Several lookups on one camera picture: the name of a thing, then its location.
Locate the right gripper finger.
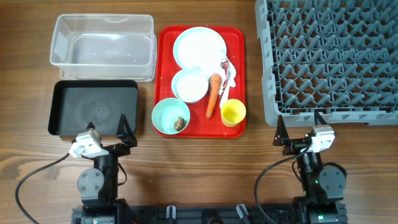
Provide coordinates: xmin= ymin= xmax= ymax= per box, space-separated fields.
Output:
xmin=314 ymin=110 xmax=326 ymax=126
xmin=273 ymin=114 xmax=290 ymax=146

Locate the mint green bowl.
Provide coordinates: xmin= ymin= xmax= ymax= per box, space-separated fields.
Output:
xmin=152 ymin=98 xmax=190 ymax=135

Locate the yellow plastic cup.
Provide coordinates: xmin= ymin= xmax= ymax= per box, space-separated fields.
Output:
xmin=221 ymin=99 xmax=246 ymax=127

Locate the brown food scrap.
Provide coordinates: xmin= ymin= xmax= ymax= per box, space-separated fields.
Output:
xmin=174 ymin=117 xmax=186 ymax=131

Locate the white napkin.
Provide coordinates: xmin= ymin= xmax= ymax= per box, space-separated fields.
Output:
xmin=219 ymin=55 xmax=237 ymax=96

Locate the light blue rice bowl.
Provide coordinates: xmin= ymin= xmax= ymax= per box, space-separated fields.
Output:
xmin=171 ymin=69 xmax=209 ymax=103

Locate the orange carrot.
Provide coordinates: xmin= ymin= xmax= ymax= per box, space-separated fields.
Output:
xmin=206 ymin=73 xmax=222 ymax=118

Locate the red snack wrapper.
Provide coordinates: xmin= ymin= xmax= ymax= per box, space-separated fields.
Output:
xmin=221 ymin=60 xmax=229 ymax=90

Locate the white rice pile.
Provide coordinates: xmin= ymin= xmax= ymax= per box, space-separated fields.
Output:
xmin=176 ymin=75 xmax=206 ymax=101

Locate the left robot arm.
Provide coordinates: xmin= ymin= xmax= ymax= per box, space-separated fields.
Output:
xmin=69 ymin=114 xmax=139 ymax=224

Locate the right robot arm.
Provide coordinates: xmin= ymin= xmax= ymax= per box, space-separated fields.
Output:
xmin=273 ymin=111 xmax=348 ymax=223

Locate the grey dishwasher rack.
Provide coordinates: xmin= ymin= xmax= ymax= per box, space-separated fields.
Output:
xmin=255 ymin=0 xmax=397 ymax=127

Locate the black plastic tray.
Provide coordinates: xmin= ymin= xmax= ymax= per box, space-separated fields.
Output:
xmin=48 ymin=80 xmax=138 ymax=136

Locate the white plastic spoon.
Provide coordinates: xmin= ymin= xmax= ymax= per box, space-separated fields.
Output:
xmin=220 ymin=83 xmax=230 ymax=108

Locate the clear plastic storage bin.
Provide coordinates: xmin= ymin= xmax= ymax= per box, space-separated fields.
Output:
xmin=49 ymin=14 xmax=157 ymax=82

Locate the red serving tray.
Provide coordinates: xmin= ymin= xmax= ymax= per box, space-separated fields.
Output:
xmin=154 ymin=26 xmax=246 ymax=139

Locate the large light blue plate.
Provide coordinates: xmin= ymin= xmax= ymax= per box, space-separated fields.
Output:
xmin=173 ymin=27 xmax=227 ymax=78

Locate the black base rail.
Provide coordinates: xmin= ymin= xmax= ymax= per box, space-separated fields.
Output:
xmin=71 ymin=203 xmax=348 ymax=224

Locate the left black cable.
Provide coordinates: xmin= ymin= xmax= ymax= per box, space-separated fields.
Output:
xmin=14 ymin=152 xmax=72 ymax=224

